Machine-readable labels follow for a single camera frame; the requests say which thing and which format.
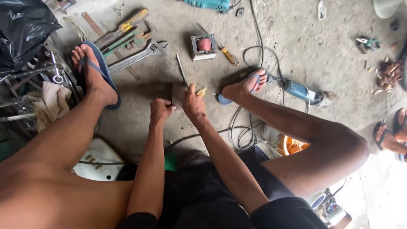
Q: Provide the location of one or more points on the person's left leg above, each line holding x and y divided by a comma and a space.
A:
47, 152

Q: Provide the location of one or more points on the orange plastic bucket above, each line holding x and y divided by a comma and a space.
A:
291, 146

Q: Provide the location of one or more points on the black sandal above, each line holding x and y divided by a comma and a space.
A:
380, 135
397, 121

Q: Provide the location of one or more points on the small dark metal part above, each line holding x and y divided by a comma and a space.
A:
395, 25

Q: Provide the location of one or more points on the green pipe wrench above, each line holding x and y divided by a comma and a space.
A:
125, 41

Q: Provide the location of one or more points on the rusty metal clamp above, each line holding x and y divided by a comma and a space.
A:
150, 30

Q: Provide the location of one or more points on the person's left hand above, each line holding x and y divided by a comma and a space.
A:
159, 111

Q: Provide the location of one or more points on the beige cloth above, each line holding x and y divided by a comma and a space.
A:
52, 101

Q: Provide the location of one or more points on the white paper scrap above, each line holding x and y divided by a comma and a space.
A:
321, 10

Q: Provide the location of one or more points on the black shorts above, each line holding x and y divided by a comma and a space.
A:
203, 197

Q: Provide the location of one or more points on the person's right hand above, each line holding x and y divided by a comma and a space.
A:
193, 106

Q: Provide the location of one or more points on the black round object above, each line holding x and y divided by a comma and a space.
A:
403, 68

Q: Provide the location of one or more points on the teal electric drill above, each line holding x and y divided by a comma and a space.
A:
210, 4

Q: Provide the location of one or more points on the black plastic bag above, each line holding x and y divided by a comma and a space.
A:
22, 31

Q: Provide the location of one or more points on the person's right leg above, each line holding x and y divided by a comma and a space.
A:
311, 140

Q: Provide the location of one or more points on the heap of metal tools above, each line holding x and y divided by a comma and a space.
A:
41, 73

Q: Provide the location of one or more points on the person's left fingers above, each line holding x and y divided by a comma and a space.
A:
167, 106

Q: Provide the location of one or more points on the white plastic container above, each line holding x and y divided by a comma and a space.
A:
101, 155

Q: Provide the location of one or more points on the blue flip-flop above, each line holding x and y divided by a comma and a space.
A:
103, 68
223, 100

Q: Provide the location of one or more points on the dark metal piece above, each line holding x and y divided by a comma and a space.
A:
171, 93

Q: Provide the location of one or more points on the person's leg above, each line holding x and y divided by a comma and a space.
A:
311, 140
47, 152

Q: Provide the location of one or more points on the blue angle grinder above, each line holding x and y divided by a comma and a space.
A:
299, 90

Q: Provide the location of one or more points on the person's right fingers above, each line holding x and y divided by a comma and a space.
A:
189, 91

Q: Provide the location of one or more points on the yellow wood scrap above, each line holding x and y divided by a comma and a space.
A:
201, 92

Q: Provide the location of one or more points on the large silver adjustable wrench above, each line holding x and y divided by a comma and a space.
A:
133, 60

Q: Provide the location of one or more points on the transformer with copper coil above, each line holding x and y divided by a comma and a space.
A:
203, 47

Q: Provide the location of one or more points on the green plastic object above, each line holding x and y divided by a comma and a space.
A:
170, 161

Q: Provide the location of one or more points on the rusty flat metal bar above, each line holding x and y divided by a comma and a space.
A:
93, 25

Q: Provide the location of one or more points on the thin metal saw blade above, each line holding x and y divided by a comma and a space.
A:
182, 70

